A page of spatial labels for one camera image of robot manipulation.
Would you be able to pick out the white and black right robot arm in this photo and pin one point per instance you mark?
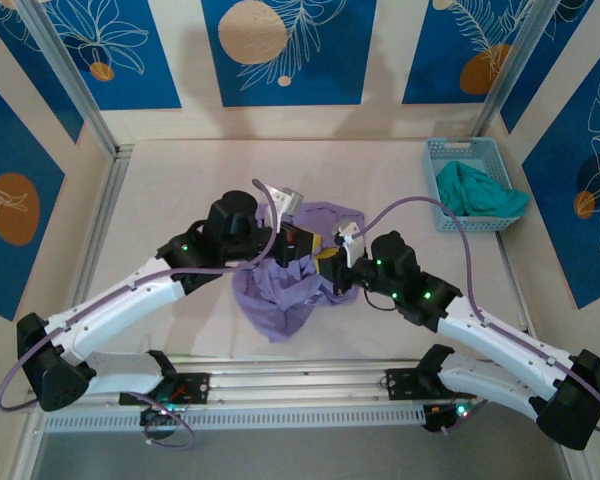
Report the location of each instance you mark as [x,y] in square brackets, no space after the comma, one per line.
[500,340]

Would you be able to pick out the black controller board green light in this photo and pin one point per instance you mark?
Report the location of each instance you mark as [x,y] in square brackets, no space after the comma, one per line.
[442,417]
[155,415]

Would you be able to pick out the light blue plastic basket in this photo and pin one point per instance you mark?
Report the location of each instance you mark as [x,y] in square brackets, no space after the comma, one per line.
[460,224]

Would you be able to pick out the aluminium side rail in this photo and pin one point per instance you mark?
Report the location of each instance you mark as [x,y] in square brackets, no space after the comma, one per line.
[112,185]

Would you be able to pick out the aluminium mounting rail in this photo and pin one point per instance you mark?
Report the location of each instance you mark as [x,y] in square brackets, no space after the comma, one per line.
[300,385]

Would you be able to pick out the purple t-shirt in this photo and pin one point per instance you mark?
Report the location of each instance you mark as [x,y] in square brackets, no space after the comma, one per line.
[275,305]

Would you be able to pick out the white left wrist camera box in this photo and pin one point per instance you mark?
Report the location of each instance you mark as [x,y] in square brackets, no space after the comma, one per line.
[287,197]

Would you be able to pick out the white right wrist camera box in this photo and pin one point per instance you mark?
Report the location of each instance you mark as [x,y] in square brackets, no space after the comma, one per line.
[350,230]

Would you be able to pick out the teal t-shirt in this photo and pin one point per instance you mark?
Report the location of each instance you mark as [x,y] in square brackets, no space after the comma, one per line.
[480,192]

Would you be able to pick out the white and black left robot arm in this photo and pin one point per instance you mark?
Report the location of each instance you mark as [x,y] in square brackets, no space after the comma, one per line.
[120,310]

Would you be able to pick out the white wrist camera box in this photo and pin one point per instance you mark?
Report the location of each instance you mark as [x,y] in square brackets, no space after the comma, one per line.
[350,230]
[287,197]

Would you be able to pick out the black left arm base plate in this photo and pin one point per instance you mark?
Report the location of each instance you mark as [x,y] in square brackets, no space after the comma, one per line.
[195,387]

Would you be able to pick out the aluminium frame post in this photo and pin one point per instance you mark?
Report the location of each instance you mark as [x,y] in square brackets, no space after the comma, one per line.
[505,75]
[75,85]

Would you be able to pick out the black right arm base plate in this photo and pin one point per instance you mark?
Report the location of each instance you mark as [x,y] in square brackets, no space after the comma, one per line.
[402,385]

